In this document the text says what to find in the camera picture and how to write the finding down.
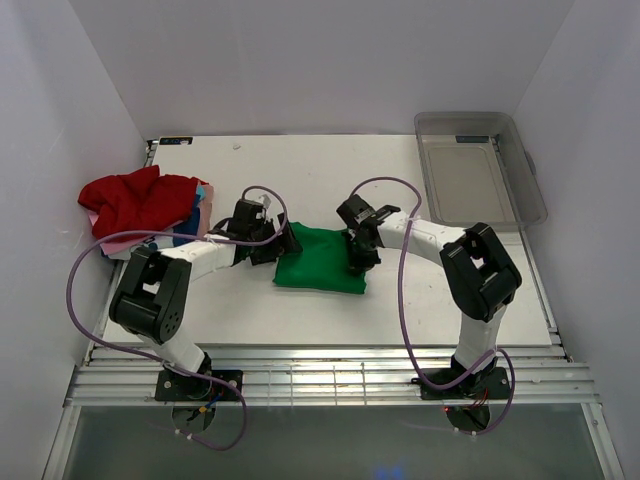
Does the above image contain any green t shirt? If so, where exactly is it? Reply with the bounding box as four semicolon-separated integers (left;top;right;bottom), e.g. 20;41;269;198
273;222;367;295

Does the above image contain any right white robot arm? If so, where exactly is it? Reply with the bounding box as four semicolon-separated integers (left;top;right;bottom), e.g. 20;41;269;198
337;194;522;398

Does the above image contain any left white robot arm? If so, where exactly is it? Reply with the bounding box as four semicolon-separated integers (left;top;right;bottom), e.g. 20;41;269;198
109;195;302;376

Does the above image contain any blue label sticker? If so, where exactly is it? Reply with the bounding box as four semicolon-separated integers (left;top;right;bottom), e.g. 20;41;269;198
158;137;193;146

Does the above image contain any red t shirt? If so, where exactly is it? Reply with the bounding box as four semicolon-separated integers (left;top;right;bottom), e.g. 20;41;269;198
78;165;206;239

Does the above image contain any grey plastic bin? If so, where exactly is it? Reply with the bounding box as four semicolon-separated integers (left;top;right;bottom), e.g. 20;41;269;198
414;112;548;231

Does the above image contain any aluminium frame rail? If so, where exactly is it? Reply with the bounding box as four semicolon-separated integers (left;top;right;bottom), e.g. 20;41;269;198
65;345;600;407

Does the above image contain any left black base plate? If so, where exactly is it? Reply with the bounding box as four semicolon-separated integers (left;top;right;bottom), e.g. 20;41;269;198
154;369;239;403

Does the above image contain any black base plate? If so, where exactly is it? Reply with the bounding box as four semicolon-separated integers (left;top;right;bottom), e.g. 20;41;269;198
154;369;239;403
411;367;511;400

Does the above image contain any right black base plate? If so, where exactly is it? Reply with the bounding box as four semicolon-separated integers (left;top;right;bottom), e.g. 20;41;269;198
411;367;511;400

